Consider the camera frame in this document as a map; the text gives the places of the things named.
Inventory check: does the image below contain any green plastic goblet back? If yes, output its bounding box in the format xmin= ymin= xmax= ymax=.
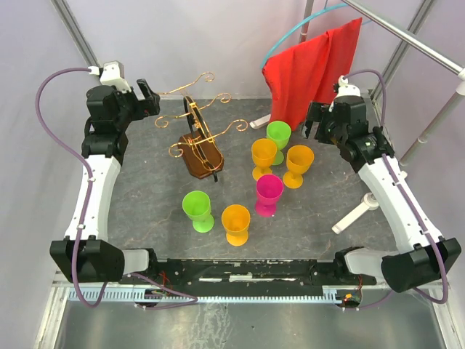
xmin=267 ymin=121 xmax=292 ymax=166

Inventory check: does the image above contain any green plastic goblet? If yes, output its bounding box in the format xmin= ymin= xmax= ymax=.
xmin=182 ymin=190 xmax=214 ymax=233
xmin=267 ymin=121 xmax=292 ymax=166

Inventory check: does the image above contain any orange plastic goblet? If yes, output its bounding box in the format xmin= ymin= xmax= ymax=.
xmin=283 ymin=145 xmax=315 ymax=189
xmin=251 ymin=138 xmax=278 ymax=181
xmin=221 ymin=204 xmax=251 ymax=246

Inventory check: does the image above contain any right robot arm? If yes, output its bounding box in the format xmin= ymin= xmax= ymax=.
xmin=303 ymin=95 xmax=462 ymax=293

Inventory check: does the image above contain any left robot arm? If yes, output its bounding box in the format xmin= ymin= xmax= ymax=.
xmin=49 ymin=79 xmax=160 ymax=283

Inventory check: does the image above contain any red cloth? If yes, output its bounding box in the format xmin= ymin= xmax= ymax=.
xmin=262 ymin=18 xmax=363 ymax=130

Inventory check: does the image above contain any teal hoop tube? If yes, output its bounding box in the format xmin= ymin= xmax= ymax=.
xmin=260 ymin=1 xmax=374 ymax=69

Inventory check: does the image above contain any pink plastic goblet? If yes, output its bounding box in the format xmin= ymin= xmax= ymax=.
xmin=255 ymin=174 xmax=284 ymax=217

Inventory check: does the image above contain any white metal stand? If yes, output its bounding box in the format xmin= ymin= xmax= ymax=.
xmin=249 ymin=0 xmax=465 ymax=235

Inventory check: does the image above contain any green plastic goblet front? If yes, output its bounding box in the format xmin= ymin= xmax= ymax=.
xmin=182 ymin=190 xmax=214 ymax=233

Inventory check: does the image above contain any orange plastic goblet front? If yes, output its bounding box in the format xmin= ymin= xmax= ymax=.
xmin=221 ymin=204 xmax=251 ymax=246

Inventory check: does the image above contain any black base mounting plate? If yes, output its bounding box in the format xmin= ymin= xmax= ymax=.
xmin=142 ymin=259 xmax=376 ymax=293

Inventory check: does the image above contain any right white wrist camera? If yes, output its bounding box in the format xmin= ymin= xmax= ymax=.
xmin=333 ymin=76 xmax=361 ymax=98

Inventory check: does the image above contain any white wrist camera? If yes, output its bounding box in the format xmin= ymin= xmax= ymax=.
xmin=333 ymin=76 xmax=361 ymax=98
xmin=88 ymin=60 xmax=131 ymax=93

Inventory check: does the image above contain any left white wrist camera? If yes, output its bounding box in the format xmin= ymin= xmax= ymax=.
xmin=88 ymin=60 xmax=131 ymax=93

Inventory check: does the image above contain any gold wire wine glass rack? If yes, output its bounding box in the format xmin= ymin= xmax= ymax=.
xmin=154 ymin=80 xmax=248 ymax=182

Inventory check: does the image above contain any grey cable duct strip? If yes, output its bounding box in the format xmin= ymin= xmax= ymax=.
xmin=67 ymin=285 xmax=360 ymax=303

